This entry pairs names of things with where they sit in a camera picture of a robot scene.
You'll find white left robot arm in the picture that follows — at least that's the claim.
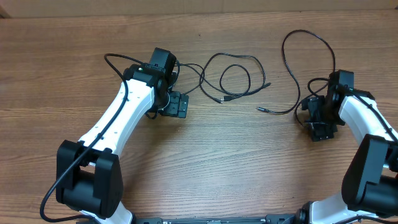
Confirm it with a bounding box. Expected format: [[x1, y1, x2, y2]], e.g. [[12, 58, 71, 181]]
[[50, 48, 189, 223]]

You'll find thin black cable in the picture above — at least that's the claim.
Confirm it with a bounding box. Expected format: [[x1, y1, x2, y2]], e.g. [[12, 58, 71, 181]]
[[174, 61, 252, 102], [198, 52, 272, 105]]

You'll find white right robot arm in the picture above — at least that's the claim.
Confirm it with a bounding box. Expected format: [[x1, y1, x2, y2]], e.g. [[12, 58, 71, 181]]
[[293, 70, 397, 223]]

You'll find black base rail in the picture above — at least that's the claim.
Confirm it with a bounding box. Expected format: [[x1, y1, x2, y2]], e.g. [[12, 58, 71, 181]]
[[132, 214, 295, 224]]

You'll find black USB cable silver plug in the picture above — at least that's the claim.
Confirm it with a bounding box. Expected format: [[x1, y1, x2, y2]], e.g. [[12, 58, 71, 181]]
[[256, 29, 336, 127]]

